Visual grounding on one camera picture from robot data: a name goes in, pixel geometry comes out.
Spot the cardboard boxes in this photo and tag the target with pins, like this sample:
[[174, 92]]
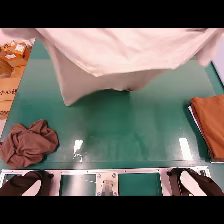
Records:
[[11, 73]]

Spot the silver frame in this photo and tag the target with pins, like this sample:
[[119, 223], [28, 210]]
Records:
[[106, 181]]

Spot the brown garment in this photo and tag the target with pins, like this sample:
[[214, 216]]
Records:
[[28, 143]]

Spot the orange garment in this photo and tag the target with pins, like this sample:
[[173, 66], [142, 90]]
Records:
[[211, 123]]

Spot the white T-shirt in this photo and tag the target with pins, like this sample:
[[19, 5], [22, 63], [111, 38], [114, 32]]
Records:
[[110, 56]]

